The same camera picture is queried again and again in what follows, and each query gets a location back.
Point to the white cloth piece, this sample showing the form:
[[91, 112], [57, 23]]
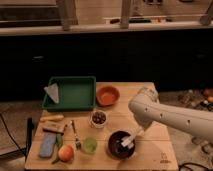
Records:
[[53, 92]]

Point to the peach fruit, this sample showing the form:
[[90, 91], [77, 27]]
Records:
[[66, 153]]

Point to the blue sponge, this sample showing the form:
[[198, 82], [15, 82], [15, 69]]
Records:
[[47, 145]]

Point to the white brush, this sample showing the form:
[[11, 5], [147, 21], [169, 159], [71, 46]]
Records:
[[130, 138]]

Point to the green pepper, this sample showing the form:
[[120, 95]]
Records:
[[59, 144]]

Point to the yellow corn cob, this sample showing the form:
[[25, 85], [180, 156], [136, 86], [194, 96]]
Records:
[[52, 118]]

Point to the dark purple bowl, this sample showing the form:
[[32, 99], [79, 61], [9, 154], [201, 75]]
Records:
[[115, 148]]

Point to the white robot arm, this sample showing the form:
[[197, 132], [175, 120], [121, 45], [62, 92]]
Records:
[[146, 109]]

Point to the white cup with dark contents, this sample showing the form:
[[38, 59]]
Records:
[[98, 119]]

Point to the wooden brush block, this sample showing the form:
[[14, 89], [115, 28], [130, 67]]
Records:
[[54, 127]]

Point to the orange bowl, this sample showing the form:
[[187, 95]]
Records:
[[107, 95]]

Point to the green plastic cup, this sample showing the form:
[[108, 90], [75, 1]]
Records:
[[89, 145]]

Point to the green plastic tray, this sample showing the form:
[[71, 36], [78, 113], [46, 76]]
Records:
[[76, 93]]

